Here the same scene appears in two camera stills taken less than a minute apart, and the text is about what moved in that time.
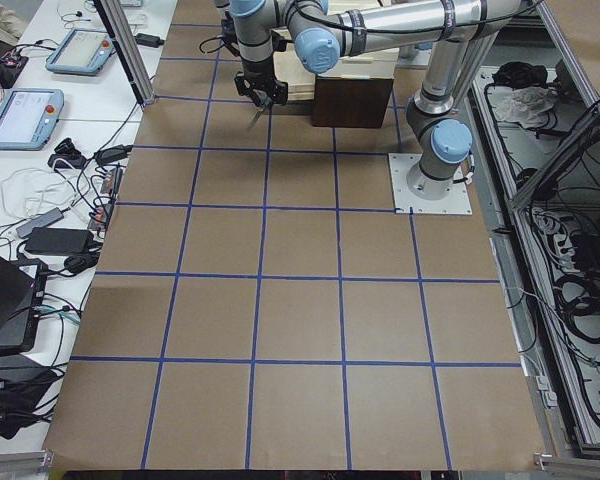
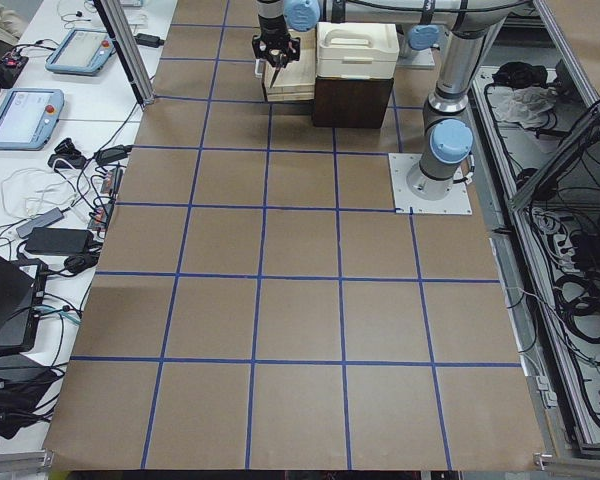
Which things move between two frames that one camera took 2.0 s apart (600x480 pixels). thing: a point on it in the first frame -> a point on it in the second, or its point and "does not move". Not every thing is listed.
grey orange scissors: [264, 101] -> [278, 59]
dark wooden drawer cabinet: [351, 102] does not move
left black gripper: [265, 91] -> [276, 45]
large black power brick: [59, 240] does not move
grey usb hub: [48, 218] does not move
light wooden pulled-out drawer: [289, 68] does not move
